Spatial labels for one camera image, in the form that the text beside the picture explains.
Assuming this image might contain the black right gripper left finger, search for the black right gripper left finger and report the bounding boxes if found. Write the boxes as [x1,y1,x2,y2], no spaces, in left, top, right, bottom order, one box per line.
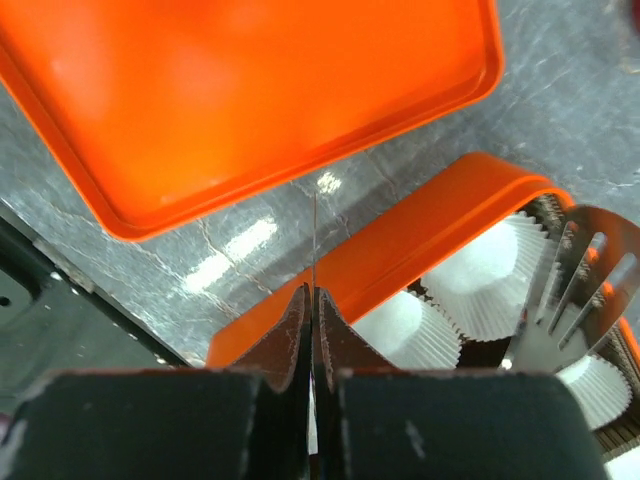
[1,286,311,479]

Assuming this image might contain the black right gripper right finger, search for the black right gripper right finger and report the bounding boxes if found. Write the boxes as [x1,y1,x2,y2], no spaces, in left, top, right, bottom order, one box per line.
[314,288,606,479]

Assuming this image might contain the metal serving tongs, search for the metal serving tongs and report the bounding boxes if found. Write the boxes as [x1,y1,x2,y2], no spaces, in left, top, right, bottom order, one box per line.
[310,192,640,374]

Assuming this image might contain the white paper cup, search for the white paper cup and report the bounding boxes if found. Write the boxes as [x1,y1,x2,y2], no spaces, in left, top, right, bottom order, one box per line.
[555,356,633,431]
[352,291,461,370]
[420,212,547,342]

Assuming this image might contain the orange box lid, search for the orange box lid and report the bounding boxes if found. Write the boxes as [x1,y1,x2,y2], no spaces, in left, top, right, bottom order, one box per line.
[1,1,505,241]

